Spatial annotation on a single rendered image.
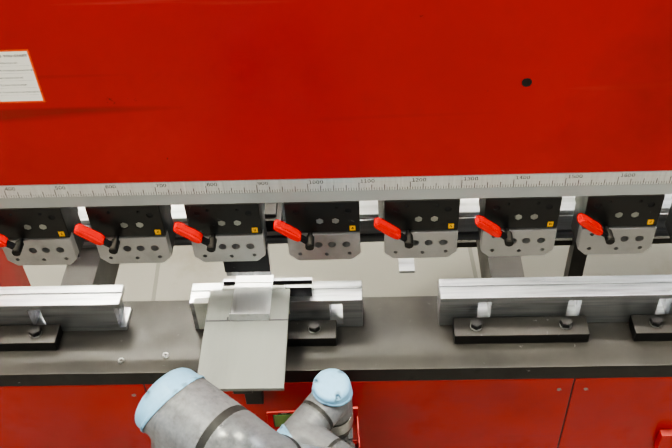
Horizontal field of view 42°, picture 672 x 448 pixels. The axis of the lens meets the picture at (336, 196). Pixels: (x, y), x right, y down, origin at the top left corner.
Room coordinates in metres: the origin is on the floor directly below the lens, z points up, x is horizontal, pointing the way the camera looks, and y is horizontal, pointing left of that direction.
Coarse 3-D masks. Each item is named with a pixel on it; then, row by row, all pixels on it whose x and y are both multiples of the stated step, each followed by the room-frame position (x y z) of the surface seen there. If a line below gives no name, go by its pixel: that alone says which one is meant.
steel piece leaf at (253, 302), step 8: (240, 288) 1.30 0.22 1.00; (248, 288) 1.30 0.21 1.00; (256, 288) 1.29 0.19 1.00; (264, 288) 1.29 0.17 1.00; (240, 296) 1.27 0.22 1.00; (248, 296) 1.27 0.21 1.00; (256, 296) 1.27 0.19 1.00; (264, 296) 1.27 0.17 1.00; (232, 304) 1.25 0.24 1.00; (240, 304) 1.25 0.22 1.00; (248, 304) 1.25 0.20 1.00; (256, 304) 1.25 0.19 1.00; (264, 304) 1.25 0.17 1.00; (232, 312) 1.23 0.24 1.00; (240, 312) 1.23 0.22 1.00; (248, 312) 1.23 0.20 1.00; (256, 312) 1.23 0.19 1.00; (264, 312) 1.22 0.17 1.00
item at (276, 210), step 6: (270, 204) 1.53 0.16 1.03; (276, 204) 1.53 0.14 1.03; (282, 204) 1.54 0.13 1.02; (270, 210) 1.51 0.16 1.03; (276, 210) 1.51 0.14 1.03; (282, 210) 1.53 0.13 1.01; (270, 216) 1.50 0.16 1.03; (276, 216) 1.50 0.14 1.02; (282, 216) 1.52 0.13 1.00; (270, 222) 1.49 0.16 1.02; (270, 228) 1.49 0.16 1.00
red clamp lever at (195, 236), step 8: (176, 224) 1.25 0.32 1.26; (184, 224) 1.26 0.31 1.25; (176, 232) 1.24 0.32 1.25; (184, 232) 1.24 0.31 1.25; (192, 232) 1.24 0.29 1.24; (200, 232) 1.25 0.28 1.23; (192, 240) 1.24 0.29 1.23; (200, 240) 1.24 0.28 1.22; (208, 240) 1.25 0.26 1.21; (216, 240) 1.25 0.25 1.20; (208, 248) 1.23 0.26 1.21
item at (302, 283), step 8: (224, 280) 1.33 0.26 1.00; (232, 280) 1.32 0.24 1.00; (280, 280) 1.32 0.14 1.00; (288, 280) 1.32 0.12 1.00; (296, 280) 1.31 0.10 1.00; (304, 280) 1.31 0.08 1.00; (288, 288) 1.29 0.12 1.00; (296, 288) 1.29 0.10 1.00; (304, 288) 1.29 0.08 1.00; (312, 288) 1.31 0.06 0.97
